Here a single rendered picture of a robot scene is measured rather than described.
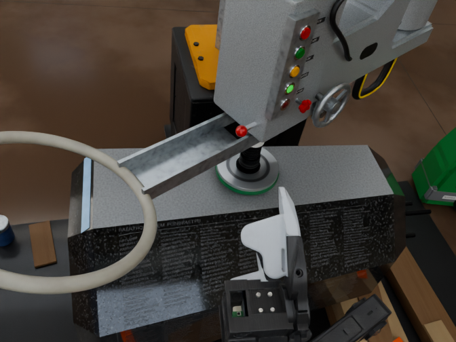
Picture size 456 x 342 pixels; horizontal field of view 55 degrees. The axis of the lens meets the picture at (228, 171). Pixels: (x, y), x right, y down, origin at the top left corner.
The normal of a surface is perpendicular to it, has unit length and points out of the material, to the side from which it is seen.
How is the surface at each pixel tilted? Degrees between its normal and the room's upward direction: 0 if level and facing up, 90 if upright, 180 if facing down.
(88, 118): 0
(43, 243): 0
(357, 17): 4
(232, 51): 90
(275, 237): 37
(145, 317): 45
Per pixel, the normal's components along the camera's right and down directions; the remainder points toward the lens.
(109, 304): 0.24, 0.05
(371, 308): 0.05, -0.60
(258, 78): -0.75, 0.43
